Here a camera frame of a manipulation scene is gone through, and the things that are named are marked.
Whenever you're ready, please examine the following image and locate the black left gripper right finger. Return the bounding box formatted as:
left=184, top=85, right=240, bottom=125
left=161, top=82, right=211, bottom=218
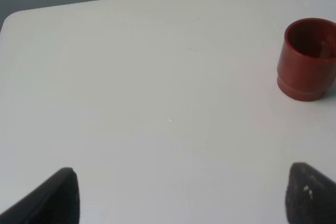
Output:
left=285, top=162, right=335, bottom=224

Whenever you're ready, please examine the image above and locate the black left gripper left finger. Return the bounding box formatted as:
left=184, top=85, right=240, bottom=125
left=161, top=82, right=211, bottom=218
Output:
left=1, top=167, right=80, bottom=224

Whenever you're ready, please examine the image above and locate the red plastic cup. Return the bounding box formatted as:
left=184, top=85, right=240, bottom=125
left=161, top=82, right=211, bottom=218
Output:
left=277, top=18, right=335, bottom=102

